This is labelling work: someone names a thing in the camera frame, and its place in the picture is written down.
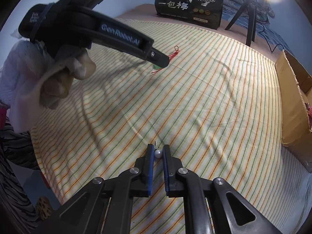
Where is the leopard print item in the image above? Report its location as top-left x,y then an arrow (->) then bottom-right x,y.
35,196 -> 53,221

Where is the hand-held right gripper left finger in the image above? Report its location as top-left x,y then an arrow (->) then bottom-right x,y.
36,144 -> 154,234

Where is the black power cable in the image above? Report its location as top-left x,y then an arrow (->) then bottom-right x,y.
257,17 -> 285,54

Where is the black tripod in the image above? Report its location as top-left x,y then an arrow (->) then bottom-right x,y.
225,0 -> 259,47

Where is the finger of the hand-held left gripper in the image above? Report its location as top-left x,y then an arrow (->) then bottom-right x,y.
143,47 -> 170,68

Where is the pearl earring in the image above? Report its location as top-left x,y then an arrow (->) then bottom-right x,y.
153,141 -> 163,159

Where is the cardboard box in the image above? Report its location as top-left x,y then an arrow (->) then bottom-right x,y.
275,49 -> 312,171

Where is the red string pendant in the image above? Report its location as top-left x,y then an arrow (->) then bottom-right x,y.
151,46 -> 180,75

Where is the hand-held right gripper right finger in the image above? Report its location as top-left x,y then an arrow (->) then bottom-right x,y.
162,144 -> 283,234

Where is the striped bed sheet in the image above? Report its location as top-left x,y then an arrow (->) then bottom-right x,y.
30,17 -> 312,234

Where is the zebra striped clothing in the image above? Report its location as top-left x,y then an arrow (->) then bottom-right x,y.
0,124 -> 47,234

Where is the person's left hand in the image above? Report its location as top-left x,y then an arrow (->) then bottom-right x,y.
39,47 -> 97,110

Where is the black printed snack bag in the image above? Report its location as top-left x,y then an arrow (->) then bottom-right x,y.
154,0 -> 225,30

